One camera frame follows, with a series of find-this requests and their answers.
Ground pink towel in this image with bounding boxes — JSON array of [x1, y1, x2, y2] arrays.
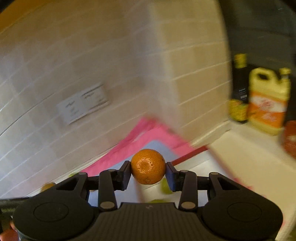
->
[[82, 118, 194, 176]]

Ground dark soy sauce bottle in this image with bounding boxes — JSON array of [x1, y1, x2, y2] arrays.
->
[[228, 53, 250, 123]]

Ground red plastic basket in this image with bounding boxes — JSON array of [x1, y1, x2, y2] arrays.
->
[[282, 120, 296, 159]]

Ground light blue quilted mat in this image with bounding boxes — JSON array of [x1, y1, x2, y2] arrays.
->
[[115, 140, 179, 205]]

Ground red cardboard box tray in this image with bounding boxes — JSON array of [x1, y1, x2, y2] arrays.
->
[[136, 144, 296, 241]]

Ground white wall socket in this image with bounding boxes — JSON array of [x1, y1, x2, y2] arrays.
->
[[57, 93, 87, 125], [79, 83, 109, 111]]

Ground yellow detergent jug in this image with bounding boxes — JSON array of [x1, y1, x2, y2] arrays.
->
[[248, 67, 291, 136]]

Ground large orange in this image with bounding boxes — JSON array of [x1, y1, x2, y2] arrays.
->
[[41, 182, 56, 192]]

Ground tangerine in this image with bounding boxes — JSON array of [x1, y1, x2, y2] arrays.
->
[[130, 149, 166, 185]]

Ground green apple in box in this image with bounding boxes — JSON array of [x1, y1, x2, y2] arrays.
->
[[161, 178, 173, 195]]

